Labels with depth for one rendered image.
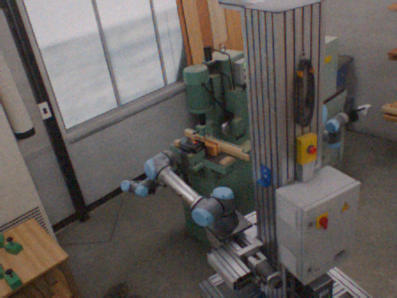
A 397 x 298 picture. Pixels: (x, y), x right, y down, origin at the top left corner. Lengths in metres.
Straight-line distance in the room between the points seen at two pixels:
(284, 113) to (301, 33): 0.33
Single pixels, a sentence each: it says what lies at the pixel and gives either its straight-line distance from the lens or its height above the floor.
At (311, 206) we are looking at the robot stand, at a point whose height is 1.23.
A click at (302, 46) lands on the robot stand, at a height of 1.87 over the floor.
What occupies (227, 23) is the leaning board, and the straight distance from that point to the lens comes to 4.60.
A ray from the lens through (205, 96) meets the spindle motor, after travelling 2.77.
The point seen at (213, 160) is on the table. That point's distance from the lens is 2.81.
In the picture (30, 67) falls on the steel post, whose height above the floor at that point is 1.57.
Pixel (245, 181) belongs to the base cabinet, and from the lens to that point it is 3.17.
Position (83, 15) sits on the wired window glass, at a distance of 3.76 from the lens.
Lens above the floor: 2.34
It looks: 30 degrees down
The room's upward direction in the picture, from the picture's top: 8 degrees counter-clockwise
